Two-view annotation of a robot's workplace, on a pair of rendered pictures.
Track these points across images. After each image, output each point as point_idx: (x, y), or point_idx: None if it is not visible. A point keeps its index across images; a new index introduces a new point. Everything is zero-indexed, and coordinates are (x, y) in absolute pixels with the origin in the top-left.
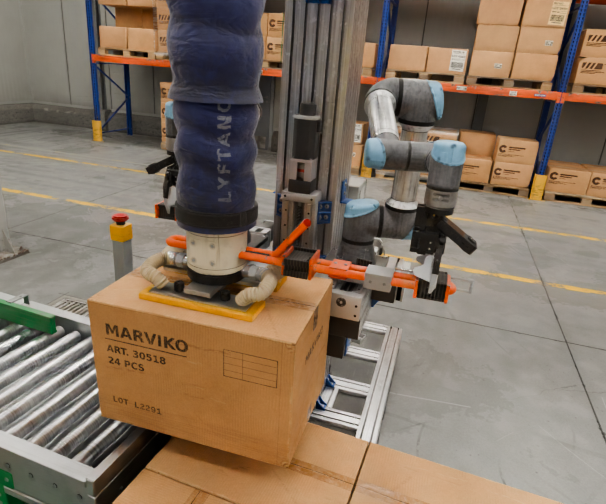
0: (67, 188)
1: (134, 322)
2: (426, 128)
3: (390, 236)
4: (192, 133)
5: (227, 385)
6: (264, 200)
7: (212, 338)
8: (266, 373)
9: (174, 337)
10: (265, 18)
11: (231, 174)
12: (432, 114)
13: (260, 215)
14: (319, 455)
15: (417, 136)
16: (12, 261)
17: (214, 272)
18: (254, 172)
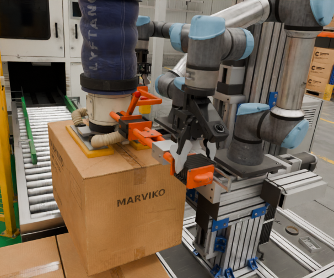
0: (211, 100)
1: (54, 140)
2: (303, 33)
3: (268, 140)
4: (81, 19)
5: (71, 197)
6: None
7: (66, 161)
8: (79, 196)
9: (60, 155)
10: None
11: (98, 50)
12: (310, 17)
13: (323, 141)
14: None
15: (295, 41)
16: (154, 128)
17: (93, 121)
18: None
